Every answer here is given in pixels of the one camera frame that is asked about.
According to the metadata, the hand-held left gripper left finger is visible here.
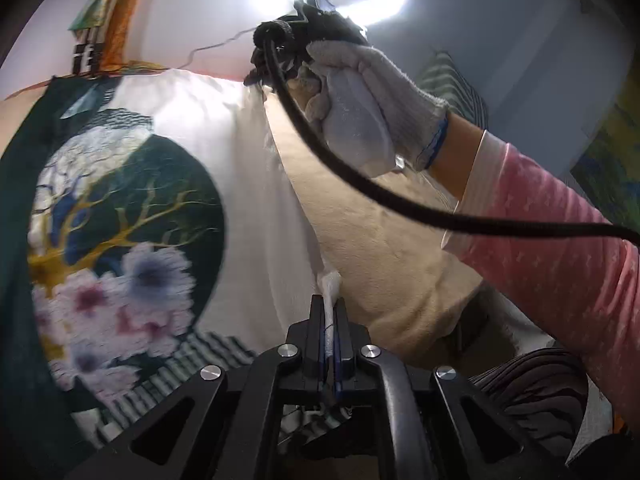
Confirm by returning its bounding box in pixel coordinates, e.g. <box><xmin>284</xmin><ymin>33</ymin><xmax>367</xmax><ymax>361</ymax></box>
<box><xmin>65</xmin><ymin>295</ymin><xmax>329</xmax><ymax>480</ymax></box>

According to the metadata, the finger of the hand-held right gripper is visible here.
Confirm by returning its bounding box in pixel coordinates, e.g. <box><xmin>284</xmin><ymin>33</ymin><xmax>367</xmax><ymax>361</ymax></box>
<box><xmin>243</xmin><ymin>46</ymin><xmax>275</xmax><ymax>87</ymax></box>

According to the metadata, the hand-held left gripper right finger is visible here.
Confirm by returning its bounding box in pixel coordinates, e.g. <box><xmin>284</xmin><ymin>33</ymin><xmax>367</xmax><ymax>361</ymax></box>
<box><xmin>331</xmin><ymin>299</ymin><xmax>571</xmax><ymax>480</ymax></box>

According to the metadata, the white tree print t-shirt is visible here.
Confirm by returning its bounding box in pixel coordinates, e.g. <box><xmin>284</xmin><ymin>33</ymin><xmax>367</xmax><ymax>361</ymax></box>
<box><xmin>0</xmin><ymin>67</ymin><xmax>358</xmax><ymax>463</ymax></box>

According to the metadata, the person's right forearm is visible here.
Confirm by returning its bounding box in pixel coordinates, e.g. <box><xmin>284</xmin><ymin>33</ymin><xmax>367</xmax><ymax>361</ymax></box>
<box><xmin>429</xmin><ymin>114</ymin><xmax>640</xmax><ymax>417</ymax></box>

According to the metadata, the person's right hand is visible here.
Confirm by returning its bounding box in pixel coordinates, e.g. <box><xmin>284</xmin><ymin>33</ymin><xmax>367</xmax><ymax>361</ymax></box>
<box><xmin>298</xmin><ymin>42</ymin><xmax>451</xmax><ymax>179</ymax></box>

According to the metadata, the beige blanket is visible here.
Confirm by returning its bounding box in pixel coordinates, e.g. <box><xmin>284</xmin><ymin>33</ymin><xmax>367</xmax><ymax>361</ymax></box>
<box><xmin>260</xmin><ymin>79</ymin><xmax>503</xmax><ymax>363</ymax></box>

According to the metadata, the striped pillow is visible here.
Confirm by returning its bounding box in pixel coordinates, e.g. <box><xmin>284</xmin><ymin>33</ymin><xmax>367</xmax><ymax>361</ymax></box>
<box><xmin>415</xmin><ymin>51</ymin><xmax>490</xmax><ymax>133</ymax></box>

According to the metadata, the dark grey garment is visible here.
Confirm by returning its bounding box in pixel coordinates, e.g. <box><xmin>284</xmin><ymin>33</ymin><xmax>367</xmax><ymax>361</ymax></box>
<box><xmin>472</xmin><ymin>347</ymin><xmax>593</xmax><ymax>463</ymax></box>

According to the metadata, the thin grey wire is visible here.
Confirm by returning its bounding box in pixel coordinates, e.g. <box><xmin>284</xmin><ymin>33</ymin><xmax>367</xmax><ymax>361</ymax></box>
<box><xmin>179</xmin><ymin>0</ymin><xmax>373</xmax><ymax>70</ymax></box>

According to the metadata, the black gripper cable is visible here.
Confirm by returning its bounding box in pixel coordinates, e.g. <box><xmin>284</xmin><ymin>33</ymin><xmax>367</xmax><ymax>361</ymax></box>
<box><xmin>262</xmin><ymin>40</ymin><xmax>640</xmax><ymax>250</ymax></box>

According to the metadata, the colourful wall hanging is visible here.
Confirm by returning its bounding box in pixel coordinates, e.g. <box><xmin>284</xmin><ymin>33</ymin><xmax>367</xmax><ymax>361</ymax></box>
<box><xmin>67</xmin><ymin>0</ymin><xmax>172</xmax><ymax>80</ymax></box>

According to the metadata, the green yellow wall painting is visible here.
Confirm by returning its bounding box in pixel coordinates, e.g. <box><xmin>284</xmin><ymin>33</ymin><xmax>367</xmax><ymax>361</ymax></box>
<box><xmin>570</xmin><ymin>80</ymin><xmax>640</xmax><ymax>228</ymax></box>

